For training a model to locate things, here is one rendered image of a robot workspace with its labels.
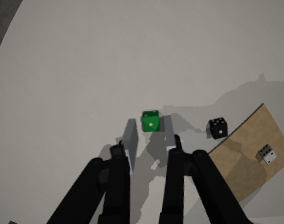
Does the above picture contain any tan square mat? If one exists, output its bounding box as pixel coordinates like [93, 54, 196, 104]
[208, 103, 284, 203]

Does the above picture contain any black die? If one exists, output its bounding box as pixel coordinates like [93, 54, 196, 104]
[209, 117, 228, 140]

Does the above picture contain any green die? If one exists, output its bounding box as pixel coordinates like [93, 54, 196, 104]
[142, 110, 160, 132]

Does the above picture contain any white die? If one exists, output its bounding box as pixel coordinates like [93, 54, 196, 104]
[259, 144, 277, 165]

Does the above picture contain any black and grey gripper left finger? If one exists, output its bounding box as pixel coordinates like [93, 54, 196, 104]
[46, 118, 139, 224]

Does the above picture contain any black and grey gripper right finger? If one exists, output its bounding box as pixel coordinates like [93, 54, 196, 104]
[158, 115, 254, 224]

